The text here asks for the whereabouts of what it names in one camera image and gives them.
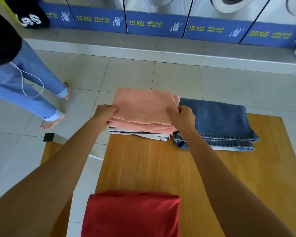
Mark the person's right hand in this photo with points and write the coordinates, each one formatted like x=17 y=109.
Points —
x=183 y=119

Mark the wooden chair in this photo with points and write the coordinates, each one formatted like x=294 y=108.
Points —
x=61 y=155

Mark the person's left thumb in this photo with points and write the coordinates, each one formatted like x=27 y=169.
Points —
x=112 y=109

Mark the person's right forearm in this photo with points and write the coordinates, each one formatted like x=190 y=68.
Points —
x=224 y=185

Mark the person's left forearm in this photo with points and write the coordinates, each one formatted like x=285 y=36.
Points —
x=44 y=180

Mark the peach shirt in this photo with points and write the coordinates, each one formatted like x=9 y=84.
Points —
x=144 y=109

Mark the folded blue jeans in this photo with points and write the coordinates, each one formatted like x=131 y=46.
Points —
x=219 y=123

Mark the folded red shirt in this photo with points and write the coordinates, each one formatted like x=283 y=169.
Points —
x=130 y=214

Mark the person's right thumb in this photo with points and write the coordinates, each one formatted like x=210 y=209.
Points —
x=172 y=111

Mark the person's left hand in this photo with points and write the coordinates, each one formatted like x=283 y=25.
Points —
x=104 y=116

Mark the black printed bag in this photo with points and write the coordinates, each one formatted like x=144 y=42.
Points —
x=29 y=14

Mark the folded white garment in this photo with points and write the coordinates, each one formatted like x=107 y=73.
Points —
x=140 y=134

